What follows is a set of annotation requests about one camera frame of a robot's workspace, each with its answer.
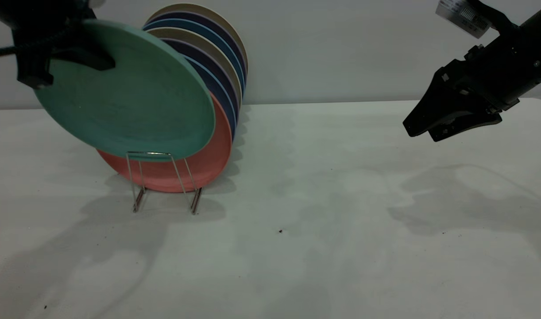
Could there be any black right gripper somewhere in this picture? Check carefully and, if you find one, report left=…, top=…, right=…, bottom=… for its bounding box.
left=403, top=24, right=541, bottom=143

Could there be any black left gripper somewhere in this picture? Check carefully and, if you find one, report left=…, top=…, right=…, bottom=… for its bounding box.
left=14, top=18, right=116, bottom=90

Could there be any green round plate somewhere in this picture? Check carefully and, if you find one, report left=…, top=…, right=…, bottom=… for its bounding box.
left=34, top=20, right=216, bottom=162

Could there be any beige round plate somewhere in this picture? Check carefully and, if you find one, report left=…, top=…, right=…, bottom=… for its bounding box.
left=147, top=27, right=243, bottom=111
left=146, top=4, right=249, bottom=76

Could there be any teal blue round plate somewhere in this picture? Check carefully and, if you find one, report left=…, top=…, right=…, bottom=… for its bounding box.
left=142, top=18, right=246, bottom=96

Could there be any dark purple plate lilac rim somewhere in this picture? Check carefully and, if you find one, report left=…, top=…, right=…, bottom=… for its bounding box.
left=162, top=38, right=241, bottom=125

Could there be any dark navy round plate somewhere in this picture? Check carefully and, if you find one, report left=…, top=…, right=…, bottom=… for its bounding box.
left=147, top=12, right=247, bottom=85

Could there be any navy plate light-blue rim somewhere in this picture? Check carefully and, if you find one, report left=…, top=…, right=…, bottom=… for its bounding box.
left=182, top=55, right=238, bottom=141

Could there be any pink round plate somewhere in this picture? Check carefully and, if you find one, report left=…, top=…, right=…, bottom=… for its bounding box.
left=97, top=91, right=232, bottom=193

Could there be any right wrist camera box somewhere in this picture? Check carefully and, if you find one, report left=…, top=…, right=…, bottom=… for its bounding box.
left=436, top=0, right=493, bottom=39

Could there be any metal wire plate rack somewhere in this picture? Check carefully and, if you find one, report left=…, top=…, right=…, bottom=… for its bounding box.
left=127, top=152, right=203, bottom=216

